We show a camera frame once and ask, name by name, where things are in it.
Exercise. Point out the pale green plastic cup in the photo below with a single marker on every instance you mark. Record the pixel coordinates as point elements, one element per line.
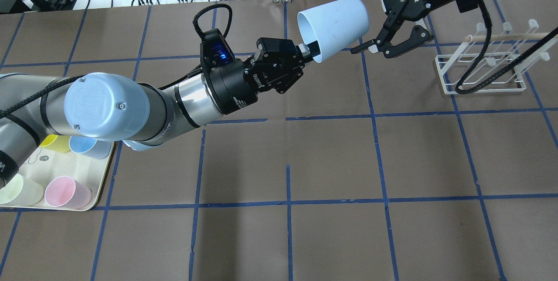
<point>21,191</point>

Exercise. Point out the yellow plastic cup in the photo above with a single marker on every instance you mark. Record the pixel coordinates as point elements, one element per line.
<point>56,143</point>

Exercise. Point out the white wire cup rack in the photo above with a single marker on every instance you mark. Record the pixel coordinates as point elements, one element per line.
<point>505,46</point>

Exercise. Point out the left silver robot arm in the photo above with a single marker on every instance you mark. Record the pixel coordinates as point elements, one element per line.
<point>110,107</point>

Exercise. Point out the light blue plastic cup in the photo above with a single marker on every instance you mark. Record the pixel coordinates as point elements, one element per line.
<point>335,25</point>

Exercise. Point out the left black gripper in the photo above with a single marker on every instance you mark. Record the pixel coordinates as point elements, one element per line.
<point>239,85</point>

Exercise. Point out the beige plastic tray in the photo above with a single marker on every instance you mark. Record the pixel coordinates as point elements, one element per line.
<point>44,165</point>

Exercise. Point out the pink plastic cup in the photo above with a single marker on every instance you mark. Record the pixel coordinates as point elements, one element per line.
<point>66,192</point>

